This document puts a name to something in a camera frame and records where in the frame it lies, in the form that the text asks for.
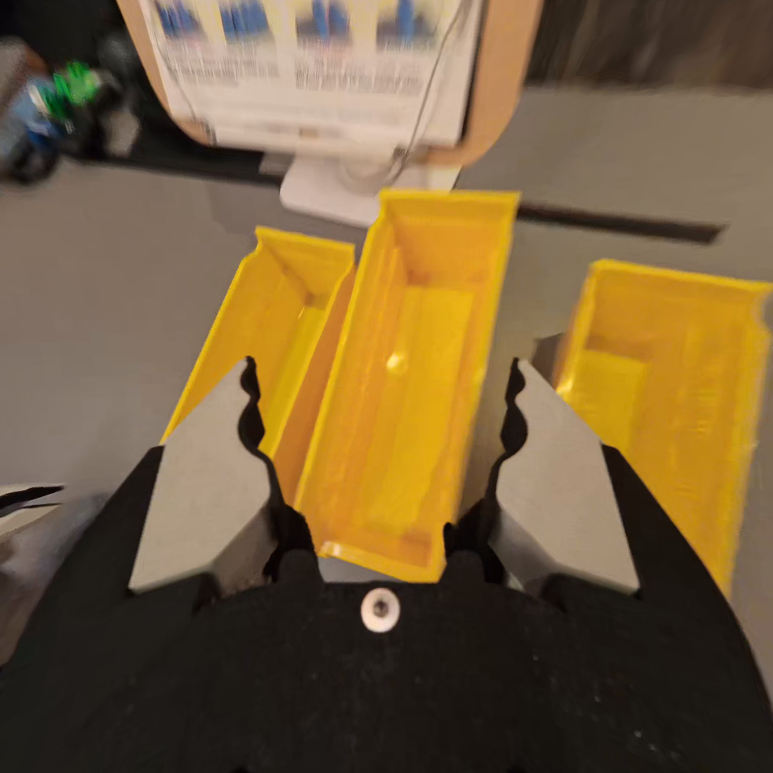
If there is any blue object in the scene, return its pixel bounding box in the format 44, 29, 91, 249
0, 79, 61, 182

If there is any green plastic object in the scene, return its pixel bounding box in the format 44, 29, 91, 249
51, 59, 102, 108

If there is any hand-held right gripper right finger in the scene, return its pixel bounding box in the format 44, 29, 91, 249
482, 356, 640, 597

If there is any wooden sign board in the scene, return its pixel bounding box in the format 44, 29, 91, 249
115, 0, 544, 170

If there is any thin grey cable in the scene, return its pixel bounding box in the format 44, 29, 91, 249
389, 0, 484, 182

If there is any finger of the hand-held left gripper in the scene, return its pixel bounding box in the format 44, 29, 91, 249
0, 483, 67, 538

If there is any grey desk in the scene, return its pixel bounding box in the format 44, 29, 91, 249
0, 85, 773, 665

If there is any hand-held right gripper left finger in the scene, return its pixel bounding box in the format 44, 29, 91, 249
128, 356, 287, 599

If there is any black power station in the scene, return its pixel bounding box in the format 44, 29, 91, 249
85, 33, 145, 159

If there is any yellow plastic storage bin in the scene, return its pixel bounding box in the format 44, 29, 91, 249
551, 258, 773, 600
160, 226, 358, 508
295, 188, 521, 584

